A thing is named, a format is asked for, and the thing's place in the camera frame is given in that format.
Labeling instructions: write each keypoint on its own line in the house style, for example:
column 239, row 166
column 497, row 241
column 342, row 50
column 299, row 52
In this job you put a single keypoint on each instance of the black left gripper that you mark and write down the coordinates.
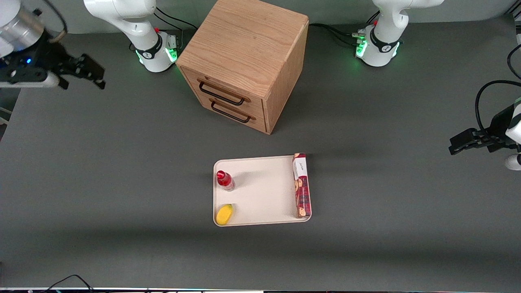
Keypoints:
column 495, row 127

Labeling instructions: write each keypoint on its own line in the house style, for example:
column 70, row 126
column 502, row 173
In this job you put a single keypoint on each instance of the yellow lemon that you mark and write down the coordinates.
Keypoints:
column 224, row 214

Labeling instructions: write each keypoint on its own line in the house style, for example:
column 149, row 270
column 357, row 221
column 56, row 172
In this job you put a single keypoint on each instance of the red cookie box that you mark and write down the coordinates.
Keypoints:
column 302, row 191

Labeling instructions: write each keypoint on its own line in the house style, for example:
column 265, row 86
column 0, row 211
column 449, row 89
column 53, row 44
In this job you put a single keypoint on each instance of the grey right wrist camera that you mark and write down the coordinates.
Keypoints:
column 28, row 82

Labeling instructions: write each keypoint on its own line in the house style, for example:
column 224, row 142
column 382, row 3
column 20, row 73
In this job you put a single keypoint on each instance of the beige plastic tray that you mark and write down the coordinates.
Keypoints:
column 264, row 195

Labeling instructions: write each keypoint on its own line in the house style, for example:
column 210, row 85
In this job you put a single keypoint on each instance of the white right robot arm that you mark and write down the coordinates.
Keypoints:
column 122, row 16

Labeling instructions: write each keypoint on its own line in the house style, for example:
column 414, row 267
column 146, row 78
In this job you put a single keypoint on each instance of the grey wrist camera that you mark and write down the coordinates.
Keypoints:
column 513, row 162
column 28, row 82

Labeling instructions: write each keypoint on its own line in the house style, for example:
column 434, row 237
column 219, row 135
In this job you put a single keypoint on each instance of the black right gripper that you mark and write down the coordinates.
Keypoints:
column 48, row 55

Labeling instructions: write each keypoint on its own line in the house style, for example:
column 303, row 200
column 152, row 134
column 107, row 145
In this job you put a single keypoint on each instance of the wooden drawer cabinet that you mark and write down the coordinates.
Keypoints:
column 244, row 49

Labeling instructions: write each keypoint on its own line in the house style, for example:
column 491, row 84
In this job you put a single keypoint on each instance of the red coke bottle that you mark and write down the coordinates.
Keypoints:
column 225, row 181

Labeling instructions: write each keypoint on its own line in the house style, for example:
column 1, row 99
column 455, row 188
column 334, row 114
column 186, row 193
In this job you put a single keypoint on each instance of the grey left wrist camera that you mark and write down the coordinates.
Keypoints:
column 513, row 162

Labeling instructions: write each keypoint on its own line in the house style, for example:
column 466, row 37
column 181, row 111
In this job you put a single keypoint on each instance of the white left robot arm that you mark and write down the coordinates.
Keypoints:
column 386, row 40

